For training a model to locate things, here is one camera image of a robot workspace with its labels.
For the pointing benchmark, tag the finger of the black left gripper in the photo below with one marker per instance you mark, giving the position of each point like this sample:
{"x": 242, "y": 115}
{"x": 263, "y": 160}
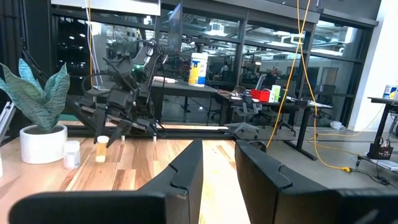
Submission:
{"x": 122, "y": 129}
{"x": 101, "y": 121}

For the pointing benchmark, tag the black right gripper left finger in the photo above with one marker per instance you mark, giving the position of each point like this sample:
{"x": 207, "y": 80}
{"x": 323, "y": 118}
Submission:
{"x": 174, "y": 199}

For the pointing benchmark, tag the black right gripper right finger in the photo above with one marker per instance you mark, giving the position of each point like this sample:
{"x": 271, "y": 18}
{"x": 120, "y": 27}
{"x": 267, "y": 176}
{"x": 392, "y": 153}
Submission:
{"x": 280, "y": 199}

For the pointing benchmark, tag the amber pill bottle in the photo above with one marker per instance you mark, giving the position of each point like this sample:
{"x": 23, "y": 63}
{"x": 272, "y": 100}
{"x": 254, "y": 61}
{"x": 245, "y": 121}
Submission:
{"x": 101, "y": 151}

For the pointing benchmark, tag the small white bottle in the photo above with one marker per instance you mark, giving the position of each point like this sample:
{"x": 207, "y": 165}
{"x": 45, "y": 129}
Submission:
{"x": 71, "y": 155}

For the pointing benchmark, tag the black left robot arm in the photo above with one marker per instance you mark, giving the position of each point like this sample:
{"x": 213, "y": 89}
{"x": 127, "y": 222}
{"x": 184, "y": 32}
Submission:
{"x": 146, "y": 71}

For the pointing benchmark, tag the white flat packet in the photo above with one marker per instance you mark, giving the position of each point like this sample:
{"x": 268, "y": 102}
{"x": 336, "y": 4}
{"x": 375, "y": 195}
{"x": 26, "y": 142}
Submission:
{"x": 165, "y": 80}

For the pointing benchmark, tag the white round plant pot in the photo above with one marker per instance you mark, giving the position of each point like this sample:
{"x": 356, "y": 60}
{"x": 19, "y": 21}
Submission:
{"x": 43, "y": 146}

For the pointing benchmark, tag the black side table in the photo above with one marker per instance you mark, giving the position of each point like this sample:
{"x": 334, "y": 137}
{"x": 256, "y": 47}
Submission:
{"x": 183, "y": 87}

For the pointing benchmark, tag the green artificial snake plant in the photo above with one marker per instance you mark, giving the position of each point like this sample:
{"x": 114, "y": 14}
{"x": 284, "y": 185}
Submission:
{"x": 34, "y": 99}

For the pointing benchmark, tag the white yellow wipes canister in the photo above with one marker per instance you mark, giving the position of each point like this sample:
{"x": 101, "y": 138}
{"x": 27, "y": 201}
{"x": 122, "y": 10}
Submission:
{"x": 198, "y": 70}

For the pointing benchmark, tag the black computer monitor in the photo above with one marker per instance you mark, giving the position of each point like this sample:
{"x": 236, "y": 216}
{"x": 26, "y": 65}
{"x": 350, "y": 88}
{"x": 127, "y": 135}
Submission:
{"x": 175, "y": 28}

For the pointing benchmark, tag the white plastic bag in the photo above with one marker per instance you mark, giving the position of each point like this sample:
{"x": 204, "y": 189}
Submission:
{"x": 337, "y": 125}

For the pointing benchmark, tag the silver aluminium bar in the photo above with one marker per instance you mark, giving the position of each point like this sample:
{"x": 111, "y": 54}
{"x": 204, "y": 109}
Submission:
{"x": 6, "y": 119}

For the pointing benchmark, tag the long black office desk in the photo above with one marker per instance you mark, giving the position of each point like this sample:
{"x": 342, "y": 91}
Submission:
{"x": 298, "y": 104}

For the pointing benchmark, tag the grey office chair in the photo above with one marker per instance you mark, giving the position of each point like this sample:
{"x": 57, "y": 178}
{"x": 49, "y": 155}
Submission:
{"x": 245, "y": 109}

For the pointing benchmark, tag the red plastic bin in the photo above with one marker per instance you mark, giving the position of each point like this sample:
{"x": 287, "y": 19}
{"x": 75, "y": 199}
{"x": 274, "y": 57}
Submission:
{"x": 260, "y": 96}

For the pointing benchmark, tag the white green box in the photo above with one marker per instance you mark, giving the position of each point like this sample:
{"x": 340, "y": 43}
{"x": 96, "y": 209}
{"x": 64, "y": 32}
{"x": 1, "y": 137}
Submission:
{"x": 275, "y": 93}

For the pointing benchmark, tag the person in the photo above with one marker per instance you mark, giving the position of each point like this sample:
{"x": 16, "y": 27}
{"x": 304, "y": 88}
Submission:
{"x": 225, "y": 67}

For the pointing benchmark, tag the black bag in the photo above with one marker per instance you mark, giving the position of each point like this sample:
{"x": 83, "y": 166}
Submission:
{"x": 380, "y": 151}

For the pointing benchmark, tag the blue white wipes canister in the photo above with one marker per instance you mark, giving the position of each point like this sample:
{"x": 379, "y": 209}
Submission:
{"x": 389, "y": 91}

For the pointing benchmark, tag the black aluminium table frame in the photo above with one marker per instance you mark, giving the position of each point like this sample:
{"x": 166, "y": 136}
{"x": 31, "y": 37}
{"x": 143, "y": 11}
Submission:
{"x": 186, "y": 133}

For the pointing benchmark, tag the white wall board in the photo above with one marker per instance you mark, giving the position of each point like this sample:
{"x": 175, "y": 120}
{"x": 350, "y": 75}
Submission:
{"x": 105, "y": 6}

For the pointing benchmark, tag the black window frame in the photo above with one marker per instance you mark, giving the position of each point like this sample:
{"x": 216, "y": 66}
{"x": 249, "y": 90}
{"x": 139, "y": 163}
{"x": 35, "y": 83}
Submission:
{"x": 242, "y": 46}

